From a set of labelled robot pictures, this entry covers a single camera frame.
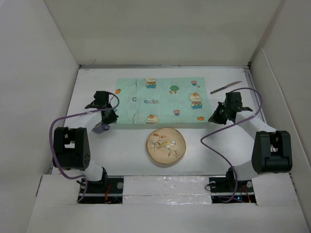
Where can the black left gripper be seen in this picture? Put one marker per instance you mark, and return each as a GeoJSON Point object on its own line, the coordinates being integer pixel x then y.
{"type": "Point", "coordinates": [112, 119]}

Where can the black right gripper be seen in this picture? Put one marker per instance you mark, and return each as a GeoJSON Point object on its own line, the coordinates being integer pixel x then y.
{"type": "Point", "coordinates": [215, 117]}

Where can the purple ceramic mug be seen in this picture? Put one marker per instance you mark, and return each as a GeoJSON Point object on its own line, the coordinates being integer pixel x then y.
{"type": "Point", "coordinates": [100, 128]}

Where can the steak knife dark handle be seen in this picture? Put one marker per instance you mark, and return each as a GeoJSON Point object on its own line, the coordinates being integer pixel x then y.
{"type": "Point", "coordinates": [225, 87]}

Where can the green cartoon placemat cloth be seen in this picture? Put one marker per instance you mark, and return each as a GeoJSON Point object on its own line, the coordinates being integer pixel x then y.
{"type": "Point", "coordinates": [162, 100]}

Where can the bird painted ceramic plate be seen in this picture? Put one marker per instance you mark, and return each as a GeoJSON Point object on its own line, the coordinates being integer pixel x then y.
{"type": "Point", "coordinates": [166, 146]}

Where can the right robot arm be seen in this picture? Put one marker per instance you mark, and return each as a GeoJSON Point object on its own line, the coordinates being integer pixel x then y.
{"type": "Point", "coordinates": [272, 150]}

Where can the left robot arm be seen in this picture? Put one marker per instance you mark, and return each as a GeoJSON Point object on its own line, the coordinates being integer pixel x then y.
{"type": "Point", "coordinates": [69, 142]}

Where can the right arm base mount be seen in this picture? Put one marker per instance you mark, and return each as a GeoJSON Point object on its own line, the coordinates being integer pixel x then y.
{"type": "Point", "coordinates": [223, 192]}

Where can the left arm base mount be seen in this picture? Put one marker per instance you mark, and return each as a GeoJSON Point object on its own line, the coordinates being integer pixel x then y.
{"type": "Point", "coordinates": [99, 193]}

